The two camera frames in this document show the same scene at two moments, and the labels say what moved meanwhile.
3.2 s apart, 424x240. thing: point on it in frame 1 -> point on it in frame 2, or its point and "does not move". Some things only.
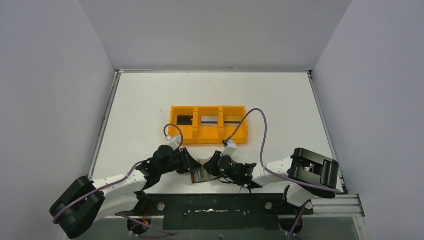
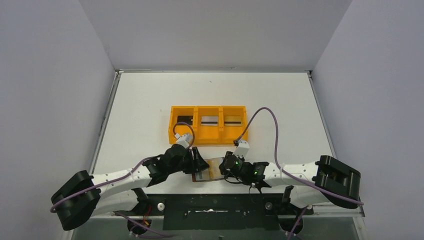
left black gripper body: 184,160 does not move
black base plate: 219,211 does not move
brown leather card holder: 200,175 does not move
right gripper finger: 211,164 -> 228,163
